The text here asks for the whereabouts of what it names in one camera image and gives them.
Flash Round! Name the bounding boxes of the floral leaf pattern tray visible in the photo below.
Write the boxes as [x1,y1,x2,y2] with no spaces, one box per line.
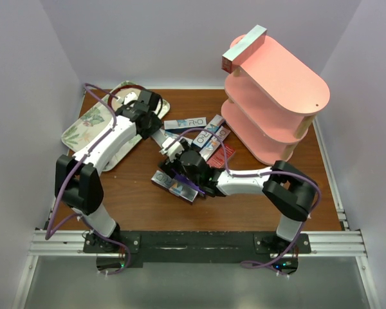
[61,80,170,171]

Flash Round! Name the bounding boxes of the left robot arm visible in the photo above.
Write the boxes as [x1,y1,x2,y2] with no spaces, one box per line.
[45,89,163,252]

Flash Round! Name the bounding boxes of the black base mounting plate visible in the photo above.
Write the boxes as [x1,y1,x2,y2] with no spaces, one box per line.
[83,230,311,270]

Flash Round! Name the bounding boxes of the pink three-tier shelf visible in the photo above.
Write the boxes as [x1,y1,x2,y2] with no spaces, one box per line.
[221,36,330,165]

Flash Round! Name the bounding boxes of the red 3D toothpaste box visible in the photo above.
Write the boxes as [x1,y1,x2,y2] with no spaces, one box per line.
[221,25,267,73]

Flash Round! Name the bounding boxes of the dark red toothpaste box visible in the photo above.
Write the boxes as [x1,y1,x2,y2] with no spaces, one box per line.
[207,144,235,168]

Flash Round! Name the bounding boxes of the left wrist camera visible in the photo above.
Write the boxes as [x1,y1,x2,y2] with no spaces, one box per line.
[116,91,138,106]

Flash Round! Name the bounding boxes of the silver r&o box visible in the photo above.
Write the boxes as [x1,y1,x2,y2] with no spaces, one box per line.
[151,171,198,204]
[163,117,207,131]
[162,130,193,145]
[199,126,231,161]

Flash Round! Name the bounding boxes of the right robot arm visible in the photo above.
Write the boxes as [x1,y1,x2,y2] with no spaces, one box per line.
[158,150,321,253]

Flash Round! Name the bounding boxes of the plain silver toothpaste box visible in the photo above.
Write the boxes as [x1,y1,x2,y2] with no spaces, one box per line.
[151,129,174,150]

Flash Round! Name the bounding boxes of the silver R&O box right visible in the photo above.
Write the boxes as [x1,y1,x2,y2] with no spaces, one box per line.
[199,126,231,161]

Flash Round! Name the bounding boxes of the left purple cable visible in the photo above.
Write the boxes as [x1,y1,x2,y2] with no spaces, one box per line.
[44,82,131,276]

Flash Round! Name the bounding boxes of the red rimmed beige plate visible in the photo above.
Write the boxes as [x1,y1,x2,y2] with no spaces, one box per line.
[107,84,145,111]

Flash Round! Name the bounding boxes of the silver R&O box top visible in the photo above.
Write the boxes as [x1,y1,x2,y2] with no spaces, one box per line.
[163,117,207,131]

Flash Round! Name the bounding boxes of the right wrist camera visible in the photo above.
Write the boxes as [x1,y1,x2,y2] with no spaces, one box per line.
[160,140,189,160]

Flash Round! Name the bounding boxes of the silver R&O box diagonal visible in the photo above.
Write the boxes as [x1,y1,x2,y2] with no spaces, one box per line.
[192,115,225,151]

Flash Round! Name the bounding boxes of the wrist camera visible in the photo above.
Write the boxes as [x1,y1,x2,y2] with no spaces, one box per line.
[160,140,189,160]
[116,91,138,106]

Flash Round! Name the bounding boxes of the silver R&O box left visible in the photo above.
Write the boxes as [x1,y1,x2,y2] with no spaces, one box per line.
[162,130,193,145]

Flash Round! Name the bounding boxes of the silver R&O box front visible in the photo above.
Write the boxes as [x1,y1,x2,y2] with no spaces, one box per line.
[151,171,198,204]

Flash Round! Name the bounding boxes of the aluminium frame rail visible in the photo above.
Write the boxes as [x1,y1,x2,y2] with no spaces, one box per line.
[13,216,381,308]

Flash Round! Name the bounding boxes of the purple toothpaste box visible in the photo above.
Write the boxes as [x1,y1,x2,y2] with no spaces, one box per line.
[172,173,206,198]

